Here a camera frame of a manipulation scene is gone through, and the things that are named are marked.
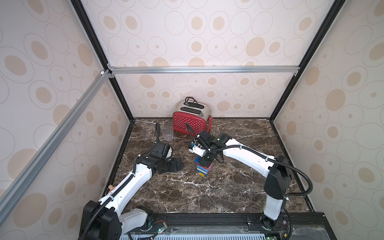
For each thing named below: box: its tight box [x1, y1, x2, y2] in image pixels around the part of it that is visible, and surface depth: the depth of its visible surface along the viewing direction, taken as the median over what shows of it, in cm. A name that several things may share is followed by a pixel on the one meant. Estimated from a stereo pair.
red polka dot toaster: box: [173, 100, 214, 136], surface depth 102 cm
